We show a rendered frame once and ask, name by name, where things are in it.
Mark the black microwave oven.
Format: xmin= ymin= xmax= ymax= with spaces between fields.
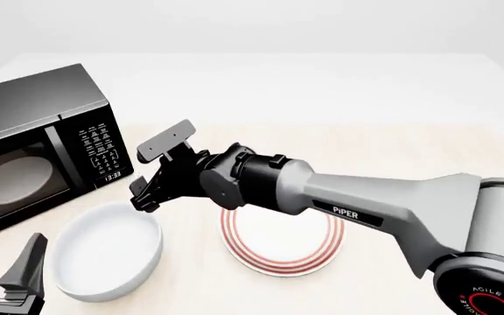
xmin=0 ymin=63 xmax=136 ymax=238

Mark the white microwave turntable plate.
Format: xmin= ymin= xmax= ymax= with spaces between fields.
xmin=0 ymin=155 xmax=55 ymax=205

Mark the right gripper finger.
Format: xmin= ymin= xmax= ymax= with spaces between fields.
xmin=130 ymin=191 xmax=201 ymax=214
xmin=129 ymin=160 xmax=172 ymax=196

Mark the white plate with red rings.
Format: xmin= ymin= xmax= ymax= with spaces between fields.
xmin=219 ymin=205 xmax=347 ymax=278

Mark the small flat plate on stalk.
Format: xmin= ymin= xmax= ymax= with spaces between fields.
xmin=136 ymin=118 xmax=199 ymax=165

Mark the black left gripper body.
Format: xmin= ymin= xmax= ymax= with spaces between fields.
xmin=0 ymin=286 xmax=46 ymax=315

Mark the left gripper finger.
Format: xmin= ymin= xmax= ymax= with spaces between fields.
xmin=0 ymin=232 xmax=49 ymax=294

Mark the white bowl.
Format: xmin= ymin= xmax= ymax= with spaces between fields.
xmin=52 ymin=200 xmax=165 ymax=304

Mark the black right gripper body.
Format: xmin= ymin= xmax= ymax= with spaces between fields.
xmin=154 ymin=146 xmax=212 ymax=198

